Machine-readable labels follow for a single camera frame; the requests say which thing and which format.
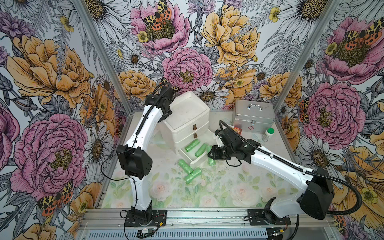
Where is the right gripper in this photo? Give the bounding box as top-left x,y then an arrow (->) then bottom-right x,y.
207,145 -> 236,162

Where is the green roll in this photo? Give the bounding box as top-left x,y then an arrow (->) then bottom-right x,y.
178,159 -> 194,175
195,143 -> 209,158
185,139 -> 200,153
206,146 -> 216,167

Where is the white plastic drawer unit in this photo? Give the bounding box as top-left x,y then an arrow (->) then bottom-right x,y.
158,92 -> 217,169

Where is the green roll top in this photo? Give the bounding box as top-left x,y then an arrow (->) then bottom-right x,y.
185,139 -> 200,153

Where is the green roll diagonal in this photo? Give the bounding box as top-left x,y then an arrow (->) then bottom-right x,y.
185,168 -> 202,185

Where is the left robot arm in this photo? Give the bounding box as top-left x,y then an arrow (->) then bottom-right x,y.
117,83 -> 175,226

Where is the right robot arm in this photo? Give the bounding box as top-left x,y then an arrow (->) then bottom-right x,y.
208,128 -> 335,222

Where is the red white carton box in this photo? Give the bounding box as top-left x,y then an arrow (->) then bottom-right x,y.
233,127 -> 242,135

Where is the silver aluminium case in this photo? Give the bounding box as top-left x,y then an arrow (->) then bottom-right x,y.
232,100 -> 275,133

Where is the white bottle green cap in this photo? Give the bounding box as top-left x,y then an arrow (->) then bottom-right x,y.
262,128 -> 275,142

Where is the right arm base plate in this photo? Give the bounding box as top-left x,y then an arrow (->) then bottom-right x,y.
243,197 -> 291,226

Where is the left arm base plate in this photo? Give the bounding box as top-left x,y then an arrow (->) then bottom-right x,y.
124,209 -> 168,228

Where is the aluminium front rail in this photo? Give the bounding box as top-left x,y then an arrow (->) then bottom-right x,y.
76,208 -> 342,240

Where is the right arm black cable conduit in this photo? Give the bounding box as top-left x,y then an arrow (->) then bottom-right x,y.
218,119 -> 363,240

